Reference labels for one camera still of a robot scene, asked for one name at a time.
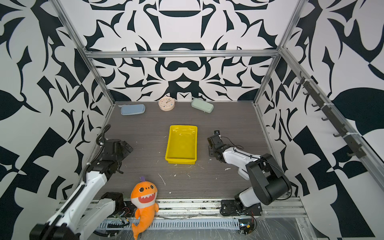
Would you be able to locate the green pencil case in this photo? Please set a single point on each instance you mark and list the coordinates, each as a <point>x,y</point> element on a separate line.
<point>202,105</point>

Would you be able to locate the white slotted cable duct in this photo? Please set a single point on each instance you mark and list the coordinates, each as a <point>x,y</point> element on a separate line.
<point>174,224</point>

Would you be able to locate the yellow plastic bin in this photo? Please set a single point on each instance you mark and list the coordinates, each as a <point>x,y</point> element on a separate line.
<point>182,145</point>

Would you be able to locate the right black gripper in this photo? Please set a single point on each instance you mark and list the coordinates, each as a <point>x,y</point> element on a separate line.
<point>210,151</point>

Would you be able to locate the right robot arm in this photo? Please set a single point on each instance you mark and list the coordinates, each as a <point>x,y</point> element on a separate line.
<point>268,181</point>

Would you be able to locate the pink round alarm clock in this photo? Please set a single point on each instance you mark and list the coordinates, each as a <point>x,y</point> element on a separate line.
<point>167,104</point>

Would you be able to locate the blue pencil case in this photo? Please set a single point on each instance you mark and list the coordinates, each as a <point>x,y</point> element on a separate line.
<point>130,110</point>

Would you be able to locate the black wall hook rack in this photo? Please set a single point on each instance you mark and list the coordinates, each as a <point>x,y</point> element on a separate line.
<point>333,115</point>

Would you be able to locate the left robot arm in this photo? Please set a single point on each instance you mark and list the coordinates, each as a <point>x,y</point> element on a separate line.
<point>72,221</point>

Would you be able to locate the orange shark plush toy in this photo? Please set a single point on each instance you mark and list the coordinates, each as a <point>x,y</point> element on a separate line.
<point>143,197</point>

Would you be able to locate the aluminium mounting rail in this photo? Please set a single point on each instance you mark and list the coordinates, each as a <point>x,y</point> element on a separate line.
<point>180,207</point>

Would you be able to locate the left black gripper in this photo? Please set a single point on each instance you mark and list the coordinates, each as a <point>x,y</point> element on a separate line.
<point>124,151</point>

